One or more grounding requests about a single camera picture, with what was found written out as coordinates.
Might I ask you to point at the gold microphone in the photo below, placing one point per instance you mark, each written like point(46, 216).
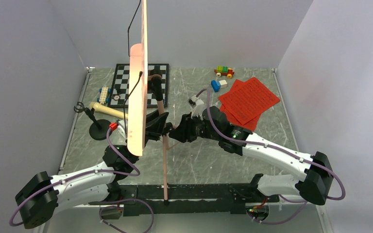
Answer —
point(97, 107)

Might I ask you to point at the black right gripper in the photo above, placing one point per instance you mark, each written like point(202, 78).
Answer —
point(183, 132)

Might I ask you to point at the orange yellow toy piece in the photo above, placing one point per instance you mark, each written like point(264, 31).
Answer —
point(224, 71)

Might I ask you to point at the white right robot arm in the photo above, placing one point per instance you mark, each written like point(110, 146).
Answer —
point(308, 176)

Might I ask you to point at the blue toy block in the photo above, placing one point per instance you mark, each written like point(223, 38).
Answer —
point(218, 85)

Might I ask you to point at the red sheet music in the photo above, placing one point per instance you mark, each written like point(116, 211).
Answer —
point(250, 125)
point(248, 100)

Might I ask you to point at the pink music stand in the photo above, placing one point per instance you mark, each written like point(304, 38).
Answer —
point(138, 85)

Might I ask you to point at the white blue toy brick car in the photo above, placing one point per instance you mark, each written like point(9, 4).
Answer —
point(105, 95)

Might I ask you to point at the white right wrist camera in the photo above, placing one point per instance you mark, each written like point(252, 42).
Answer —
point(197, 105)

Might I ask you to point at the black microphone stand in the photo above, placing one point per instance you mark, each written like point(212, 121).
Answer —
point(98, 129)

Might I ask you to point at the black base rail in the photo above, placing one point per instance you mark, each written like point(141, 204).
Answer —
point(233, 198)

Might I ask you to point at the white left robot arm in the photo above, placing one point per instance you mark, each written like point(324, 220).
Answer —
point(45, 195)

